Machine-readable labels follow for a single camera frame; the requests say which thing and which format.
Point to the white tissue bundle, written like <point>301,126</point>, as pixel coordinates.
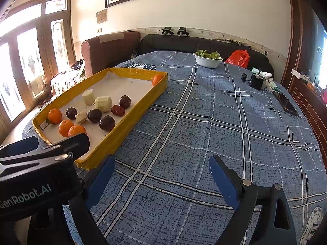
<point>265,75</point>

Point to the red plastic bag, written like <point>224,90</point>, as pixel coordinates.
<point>238,58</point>

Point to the white and green packet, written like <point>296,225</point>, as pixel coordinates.
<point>273,85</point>

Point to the orange with leaf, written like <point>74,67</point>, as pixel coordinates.
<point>55,116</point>

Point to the dark smartphone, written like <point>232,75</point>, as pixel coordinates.
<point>287,103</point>

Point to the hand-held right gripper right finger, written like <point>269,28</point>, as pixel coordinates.
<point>223,181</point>

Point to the small black adapter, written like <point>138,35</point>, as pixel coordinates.
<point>244,77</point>

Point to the black device on sofa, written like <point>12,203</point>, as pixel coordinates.
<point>167,32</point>
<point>182,31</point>

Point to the brown armchair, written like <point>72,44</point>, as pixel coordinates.
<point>107,51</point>

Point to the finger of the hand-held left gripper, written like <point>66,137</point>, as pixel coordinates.
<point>76,143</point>
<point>20,145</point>

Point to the black leather sofa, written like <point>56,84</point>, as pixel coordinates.
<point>178,43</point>

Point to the wooden cabinet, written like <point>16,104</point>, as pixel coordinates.
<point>311,104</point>

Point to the white box on cabinet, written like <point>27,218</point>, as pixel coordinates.
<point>299,74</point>

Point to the peeled white sugarcane piece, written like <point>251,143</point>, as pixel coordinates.
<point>88,97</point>
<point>103,104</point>
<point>81,117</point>

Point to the blue plaid tablecloth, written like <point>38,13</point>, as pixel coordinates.
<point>204,122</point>

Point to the red plum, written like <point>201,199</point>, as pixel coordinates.
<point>118,110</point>

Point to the dark purple plum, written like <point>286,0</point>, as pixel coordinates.
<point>125,101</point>
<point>106,123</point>
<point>94,115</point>
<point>71,112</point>

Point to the dark cloth pile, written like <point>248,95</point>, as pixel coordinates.
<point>78,65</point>

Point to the floral patterned cover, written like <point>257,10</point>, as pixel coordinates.
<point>66,80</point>

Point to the green leafy vegetables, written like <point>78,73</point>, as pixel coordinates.
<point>208,55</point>

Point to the bright window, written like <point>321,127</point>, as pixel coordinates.
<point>322,51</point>

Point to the wall plaque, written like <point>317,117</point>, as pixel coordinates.
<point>102,16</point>

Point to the white bowl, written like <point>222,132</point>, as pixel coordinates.
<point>207,62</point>

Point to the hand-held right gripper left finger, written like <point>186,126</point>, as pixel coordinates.
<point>101,181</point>

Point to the wooden door frame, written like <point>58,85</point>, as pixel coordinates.
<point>293,30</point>

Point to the yellow-edged cardboard tray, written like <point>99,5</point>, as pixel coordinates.
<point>120,86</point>

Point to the black box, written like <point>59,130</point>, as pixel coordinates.
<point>256,81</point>

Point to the wooden glass door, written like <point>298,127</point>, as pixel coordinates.
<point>33,56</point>

